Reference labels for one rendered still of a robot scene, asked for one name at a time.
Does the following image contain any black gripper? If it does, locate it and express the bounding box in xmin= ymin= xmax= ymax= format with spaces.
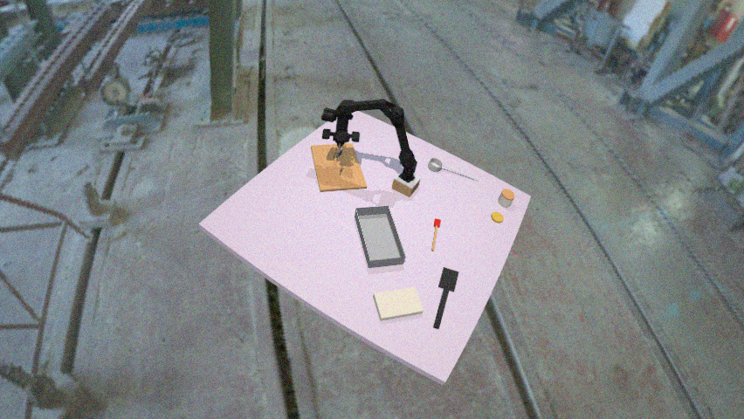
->
xmin=322 ymin=124 xmax=360 ymax=148

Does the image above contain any grey cylindrical container with brown lid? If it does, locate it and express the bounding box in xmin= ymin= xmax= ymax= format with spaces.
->
xmin=498 ymin=189 xmax=515 ymax=208

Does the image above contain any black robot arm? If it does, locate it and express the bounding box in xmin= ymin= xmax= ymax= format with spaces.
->
xmin=321 ymin=99 xmax=417 ymax=182

